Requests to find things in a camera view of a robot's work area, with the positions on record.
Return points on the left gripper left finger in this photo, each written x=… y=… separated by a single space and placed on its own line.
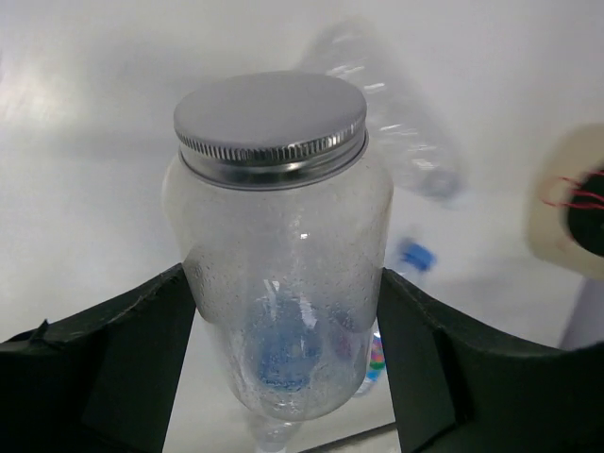
x=103 y=379

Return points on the clear bottle white cap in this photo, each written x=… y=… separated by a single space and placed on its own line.
x=420 y=155

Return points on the small bottle blue cap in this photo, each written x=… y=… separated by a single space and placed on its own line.
x=412 y=261

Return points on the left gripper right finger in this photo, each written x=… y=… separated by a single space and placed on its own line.
x=458 y=385

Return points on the clear jar silver lid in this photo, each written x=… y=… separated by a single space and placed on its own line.
x=280 y=209

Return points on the beige cat bin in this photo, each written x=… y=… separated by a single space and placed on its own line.
x=565 y=206

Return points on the blue label crushed bottle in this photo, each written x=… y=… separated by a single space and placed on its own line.
x=273 y=426

